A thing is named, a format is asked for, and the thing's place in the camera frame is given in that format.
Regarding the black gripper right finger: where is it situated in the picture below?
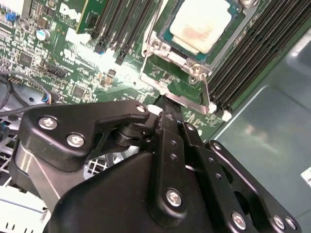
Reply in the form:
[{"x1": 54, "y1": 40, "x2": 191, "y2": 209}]
[{"x1": 179, "y1": 121, "x2": 303, "y2": 233}]

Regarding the metal socket cover frame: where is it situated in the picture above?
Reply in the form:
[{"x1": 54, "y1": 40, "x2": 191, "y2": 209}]
[{"x1": 139, "y1": 46, "x2": 212, "y2": 115}]

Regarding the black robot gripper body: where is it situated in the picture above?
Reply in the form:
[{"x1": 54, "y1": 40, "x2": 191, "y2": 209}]
[{"x1": 44, "y1": 151, "x2": 227, "y2": 233}]

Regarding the square CPU chip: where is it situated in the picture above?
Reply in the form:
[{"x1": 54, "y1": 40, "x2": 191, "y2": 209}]
[{"x1": 156, "y1": 0, "x2": 246, "y2": 65}]

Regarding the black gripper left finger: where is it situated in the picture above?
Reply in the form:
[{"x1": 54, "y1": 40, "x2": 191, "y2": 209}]
[{"x1": 8, "y1": 95, "x2": 190, "y2": 221}]

